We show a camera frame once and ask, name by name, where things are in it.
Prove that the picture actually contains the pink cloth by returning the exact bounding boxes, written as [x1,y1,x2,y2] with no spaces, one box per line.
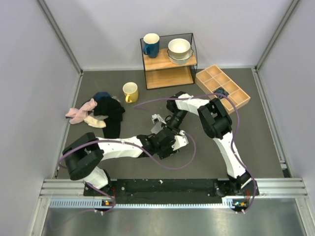
[65,98,97,124]

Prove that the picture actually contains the beige cloth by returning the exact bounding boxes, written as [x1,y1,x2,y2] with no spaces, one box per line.
[84,116,106,128]

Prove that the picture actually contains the cream bowl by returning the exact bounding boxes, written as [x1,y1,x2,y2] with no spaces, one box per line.
[168,38,191,57]

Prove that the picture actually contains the black cloth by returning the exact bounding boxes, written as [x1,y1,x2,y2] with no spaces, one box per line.
[94,97,125,139]

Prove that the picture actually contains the wooden compartment tray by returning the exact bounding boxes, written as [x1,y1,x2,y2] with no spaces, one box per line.
[195,65,251,109]

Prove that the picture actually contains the white scalloped bowl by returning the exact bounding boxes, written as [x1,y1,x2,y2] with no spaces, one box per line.
[167,48,193,65]

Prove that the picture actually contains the rolled dark blue underwear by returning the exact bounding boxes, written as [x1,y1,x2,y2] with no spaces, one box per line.
[214,87,229,99]

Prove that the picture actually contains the dark blue cloth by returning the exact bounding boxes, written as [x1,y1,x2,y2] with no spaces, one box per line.
[93,92,112,102]

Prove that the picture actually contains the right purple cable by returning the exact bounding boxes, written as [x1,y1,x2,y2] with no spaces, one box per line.
[134,92,258,214]

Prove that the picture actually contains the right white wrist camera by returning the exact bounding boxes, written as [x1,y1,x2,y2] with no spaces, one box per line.
[152,114,166,124]

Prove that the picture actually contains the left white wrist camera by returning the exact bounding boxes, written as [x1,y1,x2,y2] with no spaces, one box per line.
[172,130,189,150]

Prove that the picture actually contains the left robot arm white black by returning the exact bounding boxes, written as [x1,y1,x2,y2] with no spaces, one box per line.
[63,130,188,195]

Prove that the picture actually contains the grey underwear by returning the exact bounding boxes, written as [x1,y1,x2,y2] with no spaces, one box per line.
[151,122,163,134]

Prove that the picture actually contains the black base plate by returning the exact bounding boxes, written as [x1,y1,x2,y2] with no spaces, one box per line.
[83,178,259,205]

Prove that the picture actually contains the black wire wooden shelf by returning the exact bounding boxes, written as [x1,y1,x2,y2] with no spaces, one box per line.
[142,32,198,89]

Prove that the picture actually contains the blue mug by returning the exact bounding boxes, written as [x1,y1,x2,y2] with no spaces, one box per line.
[143,33,160,58]

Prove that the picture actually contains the aluminium frame rail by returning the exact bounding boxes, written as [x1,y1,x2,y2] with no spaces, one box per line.
[39,178,308,199]

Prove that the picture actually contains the yellow mug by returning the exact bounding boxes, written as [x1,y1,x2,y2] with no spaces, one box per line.
[123,82,139,103]

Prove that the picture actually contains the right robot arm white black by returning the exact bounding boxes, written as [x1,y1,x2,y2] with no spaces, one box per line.
[167,92,257,196]

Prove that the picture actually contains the grey slotted cable duct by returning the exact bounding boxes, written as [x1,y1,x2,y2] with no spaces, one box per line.
[49,197,235,209]

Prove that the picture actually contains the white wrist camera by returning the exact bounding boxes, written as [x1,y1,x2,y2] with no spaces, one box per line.
[172,130,189,150]
[152,114,166,124]

